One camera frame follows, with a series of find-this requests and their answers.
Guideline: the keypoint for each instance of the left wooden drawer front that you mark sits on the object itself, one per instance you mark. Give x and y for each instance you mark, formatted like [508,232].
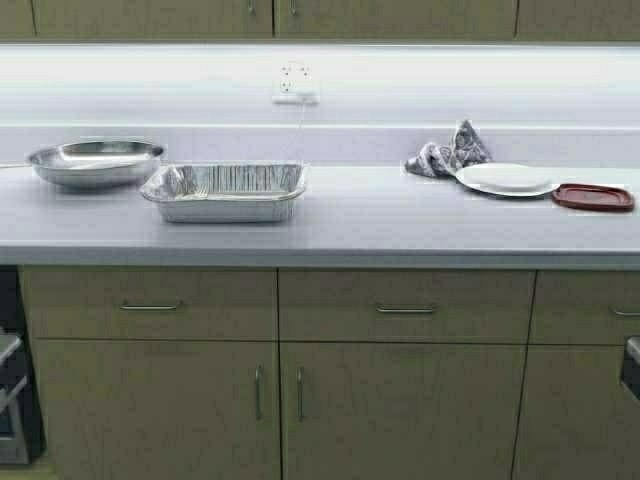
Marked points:
[147,303]

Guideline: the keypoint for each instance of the aluminium foil baking pan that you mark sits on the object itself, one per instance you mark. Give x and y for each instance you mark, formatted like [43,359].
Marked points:
[226,192]

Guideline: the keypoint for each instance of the metal appliance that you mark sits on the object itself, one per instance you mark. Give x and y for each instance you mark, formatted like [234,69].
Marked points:
[14,378]
[630,369]

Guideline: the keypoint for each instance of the wooden drawer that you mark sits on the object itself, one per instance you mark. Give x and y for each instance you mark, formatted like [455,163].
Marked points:
[439,306]
[572,308]
[147,303]

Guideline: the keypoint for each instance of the stainless steel bowl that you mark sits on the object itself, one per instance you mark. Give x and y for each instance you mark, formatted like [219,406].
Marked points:
[97,164]

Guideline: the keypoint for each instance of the cabinet door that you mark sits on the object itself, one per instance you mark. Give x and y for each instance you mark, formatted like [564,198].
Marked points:
[577,420]
[578,20]
[457,20]
[152,20]
[16,19]
[158,409]
[401,411]

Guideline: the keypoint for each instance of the white round plate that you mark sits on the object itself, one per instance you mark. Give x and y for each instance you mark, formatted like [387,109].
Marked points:
[506,179]

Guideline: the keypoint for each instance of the right wooden drawer front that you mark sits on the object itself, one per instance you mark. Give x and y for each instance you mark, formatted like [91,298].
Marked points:
[572,308]

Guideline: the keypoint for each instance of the dark red plastic lid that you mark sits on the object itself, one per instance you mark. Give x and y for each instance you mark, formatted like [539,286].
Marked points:
[593,197]

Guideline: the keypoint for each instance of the white wall power outlet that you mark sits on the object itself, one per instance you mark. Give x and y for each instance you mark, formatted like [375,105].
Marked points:
[295,85]

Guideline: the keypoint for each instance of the middle wooden drawer front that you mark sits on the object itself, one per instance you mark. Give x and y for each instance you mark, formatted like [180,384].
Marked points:
[439,306]

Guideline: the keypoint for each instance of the grey patterned dish cloth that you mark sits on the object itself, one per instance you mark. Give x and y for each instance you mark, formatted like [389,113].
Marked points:
[465,149]

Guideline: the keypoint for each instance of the left drawer metal handle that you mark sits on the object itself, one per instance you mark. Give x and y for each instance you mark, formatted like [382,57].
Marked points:
[127,306]

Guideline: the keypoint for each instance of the metal appliance at left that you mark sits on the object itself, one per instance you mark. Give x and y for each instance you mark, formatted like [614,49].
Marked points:
[14,378]

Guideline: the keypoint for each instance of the metal appliance at right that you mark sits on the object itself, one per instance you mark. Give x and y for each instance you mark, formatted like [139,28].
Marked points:
[630,369]

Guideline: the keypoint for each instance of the middle drawer metal handle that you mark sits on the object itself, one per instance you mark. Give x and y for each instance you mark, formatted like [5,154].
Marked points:
[406,309]

